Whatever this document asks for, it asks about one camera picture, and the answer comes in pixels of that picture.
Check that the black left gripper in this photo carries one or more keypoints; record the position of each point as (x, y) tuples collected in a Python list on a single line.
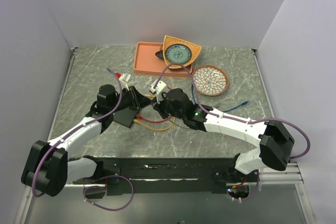
[(137, 99)]

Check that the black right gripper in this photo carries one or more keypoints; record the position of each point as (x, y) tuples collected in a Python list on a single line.
[(158, 107)]

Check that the black network switch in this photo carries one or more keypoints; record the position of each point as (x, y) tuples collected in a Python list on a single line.
[(125, 117)]

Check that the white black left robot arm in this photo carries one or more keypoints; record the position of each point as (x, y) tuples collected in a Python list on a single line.
[(48, 167)]

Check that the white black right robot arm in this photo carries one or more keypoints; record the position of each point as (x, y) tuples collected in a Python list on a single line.
[(273, 143)]

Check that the salmon pink tray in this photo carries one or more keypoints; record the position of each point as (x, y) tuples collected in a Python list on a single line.
[(146, 63)]

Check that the black small bowl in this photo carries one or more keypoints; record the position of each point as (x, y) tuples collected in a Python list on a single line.
[(159, 54)]

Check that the white floral round plate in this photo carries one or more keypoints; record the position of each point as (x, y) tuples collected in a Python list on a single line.
[(210, 80)]

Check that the teal patterned round dish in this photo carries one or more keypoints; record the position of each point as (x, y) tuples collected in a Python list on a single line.
[(178, 53)]

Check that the orange woven triangular plate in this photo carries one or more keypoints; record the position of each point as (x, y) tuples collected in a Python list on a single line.
[(170, 40)]

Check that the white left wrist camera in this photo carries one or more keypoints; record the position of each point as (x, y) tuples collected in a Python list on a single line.
[(124, 79)]

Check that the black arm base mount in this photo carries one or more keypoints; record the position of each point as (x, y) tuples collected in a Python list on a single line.
[(167, 175)]

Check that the aluminium frame rail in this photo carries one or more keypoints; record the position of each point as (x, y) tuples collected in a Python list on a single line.
[(292, 175)]

